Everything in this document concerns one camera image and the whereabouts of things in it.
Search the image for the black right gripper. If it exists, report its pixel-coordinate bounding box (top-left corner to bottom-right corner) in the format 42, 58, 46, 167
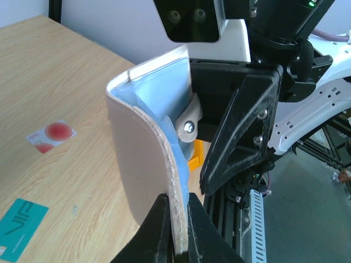
189, 57, 284, 196

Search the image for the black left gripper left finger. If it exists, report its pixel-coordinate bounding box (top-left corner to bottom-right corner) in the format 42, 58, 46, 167
111, 193, 173, 263

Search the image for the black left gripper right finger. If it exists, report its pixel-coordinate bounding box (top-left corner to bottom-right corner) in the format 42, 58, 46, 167
186, 193, 244, 263

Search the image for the beige leather card holder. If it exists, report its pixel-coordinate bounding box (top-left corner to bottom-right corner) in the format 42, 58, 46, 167
106, 45, 202, 255

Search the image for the teal green card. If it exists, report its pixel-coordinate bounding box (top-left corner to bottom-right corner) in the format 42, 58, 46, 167
0, 198, 49, 262

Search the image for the white card with red circle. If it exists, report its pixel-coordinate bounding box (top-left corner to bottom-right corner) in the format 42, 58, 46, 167
26, 119, 77, 153

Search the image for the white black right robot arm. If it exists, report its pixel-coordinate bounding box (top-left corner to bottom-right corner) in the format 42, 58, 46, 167
190, 1, 335, 195

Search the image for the small yellow bin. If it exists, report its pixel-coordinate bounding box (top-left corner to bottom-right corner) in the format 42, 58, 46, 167
188, 140, 205, 171

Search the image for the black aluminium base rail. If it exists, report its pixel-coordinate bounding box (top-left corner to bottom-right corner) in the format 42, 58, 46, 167
200, 152, 256, 262

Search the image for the white slotted cable duct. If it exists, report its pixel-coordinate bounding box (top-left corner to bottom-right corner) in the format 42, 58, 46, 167
250, 189, 267, 263

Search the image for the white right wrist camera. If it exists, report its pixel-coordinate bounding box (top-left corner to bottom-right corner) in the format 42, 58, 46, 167
154, 1, 253, 62

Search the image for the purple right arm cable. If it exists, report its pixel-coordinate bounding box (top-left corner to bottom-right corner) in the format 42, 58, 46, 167
312, 27, 351, 43

